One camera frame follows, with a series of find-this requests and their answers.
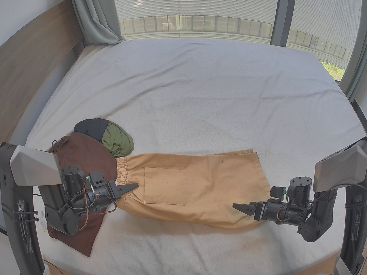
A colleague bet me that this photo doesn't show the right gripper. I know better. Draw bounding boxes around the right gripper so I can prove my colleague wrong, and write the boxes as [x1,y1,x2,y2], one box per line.
[232,201,287,223]

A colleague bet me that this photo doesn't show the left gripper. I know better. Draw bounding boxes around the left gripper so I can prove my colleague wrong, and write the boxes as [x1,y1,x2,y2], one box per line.
[86,180,120,213]

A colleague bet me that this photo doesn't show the tan shorts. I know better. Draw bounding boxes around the tan shorts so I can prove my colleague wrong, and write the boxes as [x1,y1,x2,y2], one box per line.
[115,149,273,230]

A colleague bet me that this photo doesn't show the bed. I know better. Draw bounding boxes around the bed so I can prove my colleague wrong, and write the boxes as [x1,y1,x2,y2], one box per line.
[0,0,367,275]

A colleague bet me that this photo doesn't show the brown shorts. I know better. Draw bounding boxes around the brown shorts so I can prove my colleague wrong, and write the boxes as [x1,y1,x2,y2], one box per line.
[47,132,118,258]

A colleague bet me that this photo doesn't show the green garment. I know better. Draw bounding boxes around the green garment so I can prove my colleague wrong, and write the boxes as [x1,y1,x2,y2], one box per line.
[102,121,135,158]

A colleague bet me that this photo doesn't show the black garment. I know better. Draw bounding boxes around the black garment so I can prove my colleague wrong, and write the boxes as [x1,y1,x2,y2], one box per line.
[74,119,111,142]

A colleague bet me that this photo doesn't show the grey-green curtain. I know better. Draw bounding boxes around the grey-green curtain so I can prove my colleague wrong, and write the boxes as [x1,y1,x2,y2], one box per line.
[68,0,126,46]

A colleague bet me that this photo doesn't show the window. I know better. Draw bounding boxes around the window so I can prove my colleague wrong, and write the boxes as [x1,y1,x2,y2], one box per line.
[110,0,367,125]

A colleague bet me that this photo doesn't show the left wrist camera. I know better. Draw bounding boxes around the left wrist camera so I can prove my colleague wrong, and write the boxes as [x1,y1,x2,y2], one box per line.
[88,171,107,188]

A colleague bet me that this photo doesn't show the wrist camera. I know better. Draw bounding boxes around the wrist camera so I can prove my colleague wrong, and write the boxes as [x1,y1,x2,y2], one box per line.
[270,186,287,203]
[88,171,107,188]

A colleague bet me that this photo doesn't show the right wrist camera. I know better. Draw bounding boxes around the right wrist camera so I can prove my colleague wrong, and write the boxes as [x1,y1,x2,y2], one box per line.
[270,186,287,203]

